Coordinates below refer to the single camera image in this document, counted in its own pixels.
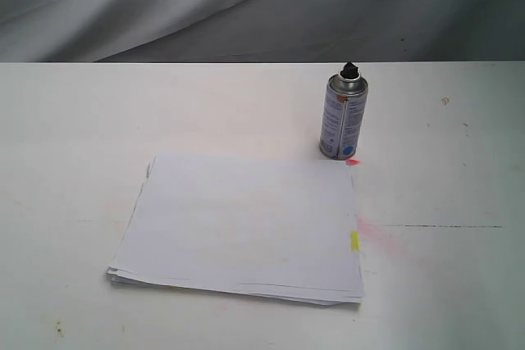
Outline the white spray can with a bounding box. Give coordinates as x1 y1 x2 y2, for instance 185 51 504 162
319 62 368 161

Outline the white paper stack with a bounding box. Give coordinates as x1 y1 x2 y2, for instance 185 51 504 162
107 152 364 305

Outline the pink sticky tab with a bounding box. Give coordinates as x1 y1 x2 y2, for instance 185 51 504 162
345 158 361 166

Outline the yellow sticky tab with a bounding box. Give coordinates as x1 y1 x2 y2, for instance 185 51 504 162
350 231 359 252

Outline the white backdrop sheet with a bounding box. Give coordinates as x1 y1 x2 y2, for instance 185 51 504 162
0 0 341 62

